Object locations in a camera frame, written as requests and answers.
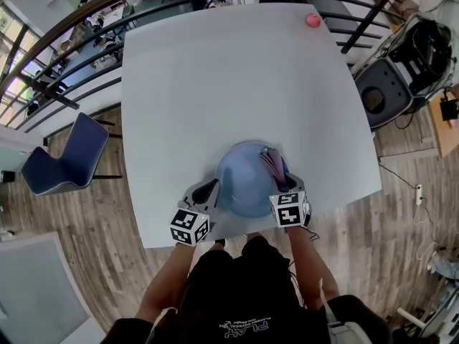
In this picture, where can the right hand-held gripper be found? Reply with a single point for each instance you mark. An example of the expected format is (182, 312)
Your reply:
(289, 211)

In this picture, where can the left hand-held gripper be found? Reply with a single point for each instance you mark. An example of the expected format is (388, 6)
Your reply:
(190, 224)

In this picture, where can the pink round object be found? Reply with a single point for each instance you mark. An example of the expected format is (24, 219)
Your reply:
(313, 20)

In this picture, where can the white power strip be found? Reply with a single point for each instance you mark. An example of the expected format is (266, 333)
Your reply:
(418, 193)

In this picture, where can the wooden side table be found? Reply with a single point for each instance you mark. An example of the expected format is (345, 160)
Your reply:
(444, 124)

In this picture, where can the person's left forearm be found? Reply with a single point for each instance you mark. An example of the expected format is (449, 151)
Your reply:
(166, 281)

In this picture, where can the dark metal railing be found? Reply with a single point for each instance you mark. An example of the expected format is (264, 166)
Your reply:
(64, 59)

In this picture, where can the blue plate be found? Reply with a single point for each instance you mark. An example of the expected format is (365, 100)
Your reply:
(243, 179)

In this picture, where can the grey equipment cart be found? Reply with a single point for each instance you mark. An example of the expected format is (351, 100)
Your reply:
(405, 70)

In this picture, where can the person's right forearm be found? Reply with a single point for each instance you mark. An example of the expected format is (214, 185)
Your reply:
(312, 263)

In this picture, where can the person's black clothing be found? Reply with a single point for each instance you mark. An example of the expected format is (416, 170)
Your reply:
(247, 292)

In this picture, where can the blue chair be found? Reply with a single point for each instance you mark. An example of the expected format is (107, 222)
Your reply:
(66, 160)

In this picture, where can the grey floor mat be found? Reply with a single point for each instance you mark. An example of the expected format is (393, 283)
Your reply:
(36, 289)

